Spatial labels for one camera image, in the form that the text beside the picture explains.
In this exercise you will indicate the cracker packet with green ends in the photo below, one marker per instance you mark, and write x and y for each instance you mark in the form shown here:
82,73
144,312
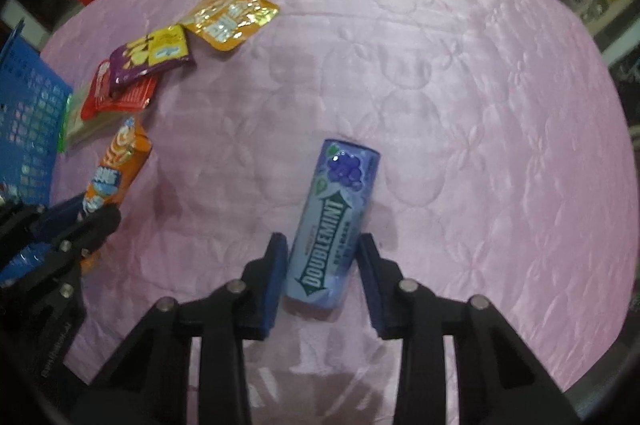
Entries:
80,127

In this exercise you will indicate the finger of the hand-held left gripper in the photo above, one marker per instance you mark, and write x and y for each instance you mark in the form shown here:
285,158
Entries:
55,215
95,227

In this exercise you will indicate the blue chewing gum bottle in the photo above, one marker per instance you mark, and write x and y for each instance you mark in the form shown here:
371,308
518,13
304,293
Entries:
335,215

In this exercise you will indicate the shiny gold snack packet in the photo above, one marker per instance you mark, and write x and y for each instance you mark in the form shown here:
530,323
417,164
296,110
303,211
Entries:
220,17

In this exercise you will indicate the blue plastic basket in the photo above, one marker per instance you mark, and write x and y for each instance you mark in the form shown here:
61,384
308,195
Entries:
30,130

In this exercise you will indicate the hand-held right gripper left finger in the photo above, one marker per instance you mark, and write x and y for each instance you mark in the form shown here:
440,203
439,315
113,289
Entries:
275,285

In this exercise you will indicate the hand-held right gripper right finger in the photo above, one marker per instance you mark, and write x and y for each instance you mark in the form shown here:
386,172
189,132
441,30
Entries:
372,290

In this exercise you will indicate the red snack packet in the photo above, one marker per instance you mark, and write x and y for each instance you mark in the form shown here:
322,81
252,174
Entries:
125,97

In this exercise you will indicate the purple and yellow snack packet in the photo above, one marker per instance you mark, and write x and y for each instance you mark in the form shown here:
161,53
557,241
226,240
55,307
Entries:
145,55

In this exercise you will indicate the orange snack packet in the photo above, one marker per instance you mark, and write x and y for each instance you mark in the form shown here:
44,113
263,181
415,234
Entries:
117,160

